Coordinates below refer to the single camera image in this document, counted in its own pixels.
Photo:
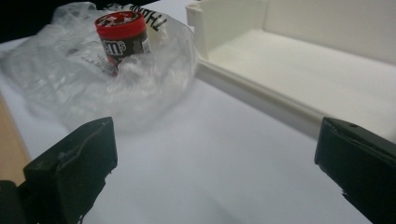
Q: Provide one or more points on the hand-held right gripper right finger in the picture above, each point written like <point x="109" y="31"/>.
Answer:
<point x="361" y="161"/>

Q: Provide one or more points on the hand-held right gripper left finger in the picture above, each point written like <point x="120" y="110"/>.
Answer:
<point x="71" y="168"/>

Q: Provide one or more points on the clear plastic bag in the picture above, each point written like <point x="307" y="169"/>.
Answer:
<point x="62" y="87"/>

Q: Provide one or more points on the white plastic box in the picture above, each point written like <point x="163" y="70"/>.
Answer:
<point x="280" y="68"/>

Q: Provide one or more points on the red lidded candy jar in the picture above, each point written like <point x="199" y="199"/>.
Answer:
<point x="121" y="29"/>

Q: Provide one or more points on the white table mat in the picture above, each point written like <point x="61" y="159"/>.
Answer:
<point x="202" y="161"/>

